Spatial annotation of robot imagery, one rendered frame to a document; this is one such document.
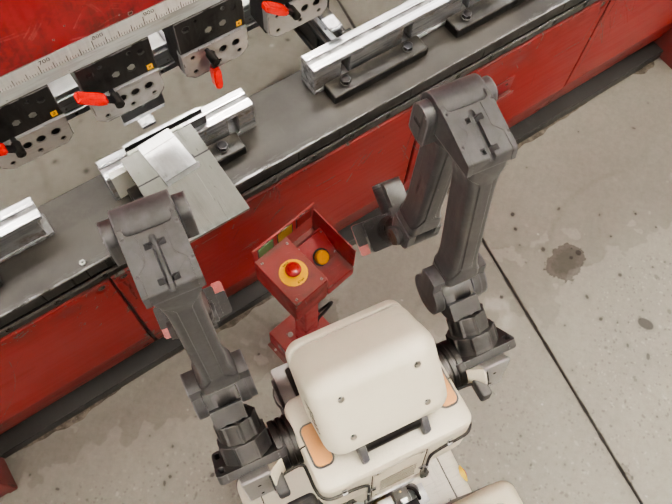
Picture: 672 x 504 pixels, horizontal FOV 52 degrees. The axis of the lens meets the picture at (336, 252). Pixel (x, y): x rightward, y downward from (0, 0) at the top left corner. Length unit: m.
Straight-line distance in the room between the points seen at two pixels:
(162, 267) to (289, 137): 0.99
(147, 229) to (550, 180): 2.21
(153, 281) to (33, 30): 0.58
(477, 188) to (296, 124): 0.91
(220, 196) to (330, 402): 0.69
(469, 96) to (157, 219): 0.43
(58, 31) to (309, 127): 0.73
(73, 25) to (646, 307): 2.17
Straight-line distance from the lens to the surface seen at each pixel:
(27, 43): 1.28
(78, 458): 2.49
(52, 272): 1.71
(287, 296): 1.68
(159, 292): 0.82
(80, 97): 1.36
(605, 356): 2.65
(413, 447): 1.14
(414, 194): 1.15
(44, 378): 2.11
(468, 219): 1.01
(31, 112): 1.39
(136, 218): 0.84
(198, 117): 1.67
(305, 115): 1.81
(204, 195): 1.56
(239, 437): 1.14
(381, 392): 1.03
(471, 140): 0.91
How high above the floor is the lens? 2.36
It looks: 66 degrees down
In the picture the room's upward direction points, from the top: 4 degrees clockwise
